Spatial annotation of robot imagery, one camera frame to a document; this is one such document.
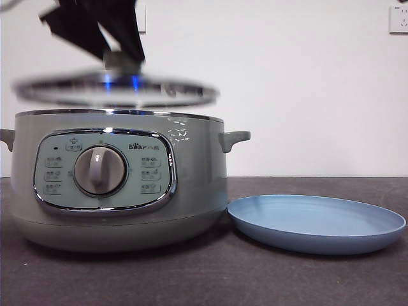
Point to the glass lid with green knob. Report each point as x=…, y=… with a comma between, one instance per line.
x=79, y=87

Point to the white wall socket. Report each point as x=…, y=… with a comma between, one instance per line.
x=400, y=19
x=142, y=19

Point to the blue plate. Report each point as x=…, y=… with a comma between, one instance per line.
x=312, y=216

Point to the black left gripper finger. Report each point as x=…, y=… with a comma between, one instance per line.
x=76, y=27
x=126, y=28

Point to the pale green electric steamer pot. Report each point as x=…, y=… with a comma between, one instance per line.
x=191, y=191

